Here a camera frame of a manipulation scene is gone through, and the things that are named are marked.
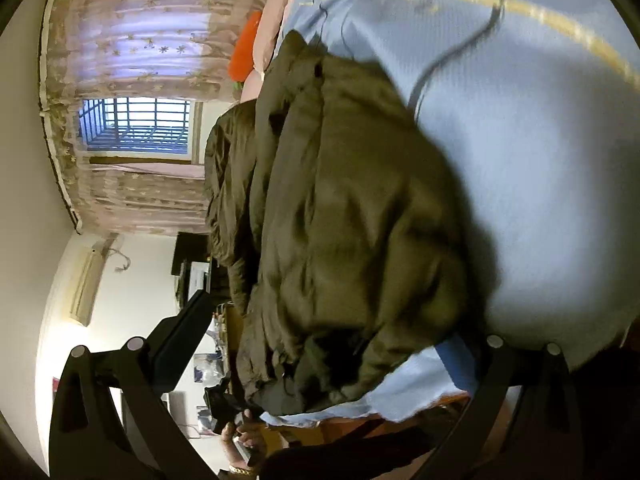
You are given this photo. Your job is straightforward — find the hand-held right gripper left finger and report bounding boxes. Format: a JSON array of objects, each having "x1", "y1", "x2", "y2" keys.
[{"x1": 47, "y1": 289, "x2": 219, "y2": 480}]

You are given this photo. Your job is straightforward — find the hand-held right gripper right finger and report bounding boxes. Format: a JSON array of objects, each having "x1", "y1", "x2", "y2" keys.
[{"x1": 425, "y1": 332, "x2": 587, "y2": 480}]

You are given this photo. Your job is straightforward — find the olive green hooded jacket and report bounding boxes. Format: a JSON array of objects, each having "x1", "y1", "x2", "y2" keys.
[{"x1": 203, "y1": 29, "x2": 502, "y2": 417}]

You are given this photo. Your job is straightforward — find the person's left hand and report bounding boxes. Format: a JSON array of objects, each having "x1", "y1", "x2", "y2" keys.
[{"x1": 221, "y1": 419, "x2": 271, "y2": 473}]

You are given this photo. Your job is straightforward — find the clear plastic bag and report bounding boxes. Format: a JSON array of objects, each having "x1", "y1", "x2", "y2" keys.
[{"x1": 192, "y1": 352, "x2": 227, "y2": 385}]

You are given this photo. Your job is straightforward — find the white printer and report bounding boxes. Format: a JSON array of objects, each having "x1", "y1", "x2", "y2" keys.
[{"x1": 179, "y1": 259, "x2": 210, "y2": 307}]

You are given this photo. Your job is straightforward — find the black monitor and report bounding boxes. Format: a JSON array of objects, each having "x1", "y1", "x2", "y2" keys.
[{"x1": 171, "y1": 232, "x2": 209, "y2": 277}]

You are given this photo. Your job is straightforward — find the narrow floral lace curtain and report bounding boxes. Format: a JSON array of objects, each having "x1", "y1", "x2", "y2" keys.
[{"x1": 62, "y1": 157, "x2": 212, "y2": 237}]

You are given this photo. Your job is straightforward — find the barred window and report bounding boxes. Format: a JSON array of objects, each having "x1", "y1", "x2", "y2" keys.
[{"x1": 76, "y1": 97, "x2": 194, "y2": 162}]

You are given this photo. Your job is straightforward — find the blue plaid bed sheet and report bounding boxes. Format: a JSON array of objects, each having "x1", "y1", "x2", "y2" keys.
[{"x1": 259, "y1": 0, "x2": 640, "y2": 427}]

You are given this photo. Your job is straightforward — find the orange pillow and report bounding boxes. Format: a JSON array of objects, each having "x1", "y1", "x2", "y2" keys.
[{"x1": 227, "y1": 9, "x2": 264, "y2": 82}]

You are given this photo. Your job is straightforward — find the wide floral lace curtain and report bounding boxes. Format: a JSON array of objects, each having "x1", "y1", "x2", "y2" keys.
[{"x1": 40, "y1": 0, "x2": 297, "y2": 107}]

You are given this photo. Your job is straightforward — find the pink pillow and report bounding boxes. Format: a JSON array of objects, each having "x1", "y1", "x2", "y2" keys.
[{"x1": 239, "y1": 0, "x2": 307, "y2": 107}]

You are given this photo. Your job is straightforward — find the wall air conditioner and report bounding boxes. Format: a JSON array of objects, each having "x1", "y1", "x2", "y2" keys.
[{"x1": 66, "y1": 246, "x2": 110, "y2": 327}]

